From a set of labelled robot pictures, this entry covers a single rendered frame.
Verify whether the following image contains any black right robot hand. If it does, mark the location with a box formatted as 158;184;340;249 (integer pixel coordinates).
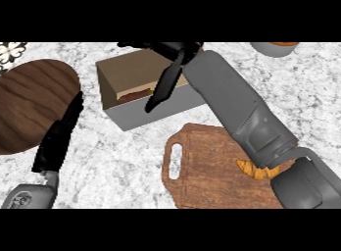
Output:
116;41;206;115

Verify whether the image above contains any open cardboard box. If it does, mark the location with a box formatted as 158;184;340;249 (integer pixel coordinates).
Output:
95;48;209;132

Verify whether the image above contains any brown wooden cutting board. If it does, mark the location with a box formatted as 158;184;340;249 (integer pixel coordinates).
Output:
161;122;296;210

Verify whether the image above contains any dark oval wooden board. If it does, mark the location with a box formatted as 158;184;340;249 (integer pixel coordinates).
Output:
0;58;83;156

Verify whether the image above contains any orange sweet potato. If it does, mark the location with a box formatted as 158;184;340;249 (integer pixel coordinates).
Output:
235;159;283;180

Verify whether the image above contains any grey pot with orange top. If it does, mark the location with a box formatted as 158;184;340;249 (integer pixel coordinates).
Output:
249;41;303;59

